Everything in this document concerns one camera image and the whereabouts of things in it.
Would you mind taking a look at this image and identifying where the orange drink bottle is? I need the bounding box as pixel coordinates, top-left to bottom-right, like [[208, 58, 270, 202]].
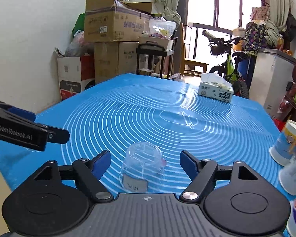
[[276, 34, 284, 51]]

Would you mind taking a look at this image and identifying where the blue silicone baking mat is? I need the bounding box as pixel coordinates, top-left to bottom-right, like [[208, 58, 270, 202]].
[[0, 74, 281, 195]]

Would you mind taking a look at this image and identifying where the clear plastic cup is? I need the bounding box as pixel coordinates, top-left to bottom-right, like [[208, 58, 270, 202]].
[[120, 142, 167, 193]]

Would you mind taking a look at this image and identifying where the blue yellow paper cup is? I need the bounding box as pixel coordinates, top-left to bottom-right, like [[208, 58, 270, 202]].
[[269, 119, 296, 166]]

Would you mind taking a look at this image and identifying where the black metal cart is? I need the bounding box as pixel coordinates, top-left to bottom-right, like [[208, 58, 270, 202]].
[[136, 38, 177, 79]]

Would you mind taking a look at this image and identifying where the clear plastic bag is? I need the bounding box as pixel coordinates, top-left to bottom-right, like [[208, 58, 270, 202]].
[[149, 17, 176, 39]]

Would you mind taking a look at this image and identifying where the green black bicycle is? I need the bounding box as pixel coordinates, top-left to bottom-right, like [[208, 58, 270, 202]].
[[202, 30, 250, 99]]

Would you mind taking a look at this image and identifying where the white tissue box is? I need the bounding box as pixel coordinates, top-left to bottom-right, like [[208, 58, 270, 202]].
[[198, 73, 234, 103]]

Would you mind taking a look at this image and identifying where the lower cardboard box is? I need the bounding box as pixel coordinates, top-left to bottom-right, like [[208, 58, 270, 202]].
[[94, 42, 139, 84]]

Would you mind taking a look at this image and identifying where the large top cardboard box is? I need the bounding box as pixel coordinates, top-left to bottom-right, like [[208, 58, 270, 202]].
[[84, 0, 152, 43]]

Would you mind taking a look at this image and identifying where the wooden chair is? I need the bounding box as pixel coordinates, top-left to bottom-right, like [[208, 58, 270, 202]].
[[178, 22, 210, 78]]

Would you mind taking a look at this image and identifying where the white red cardboard box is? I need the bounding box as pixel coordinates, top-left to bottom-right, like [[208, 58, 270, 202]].
[[57, 54, 96, 101]]

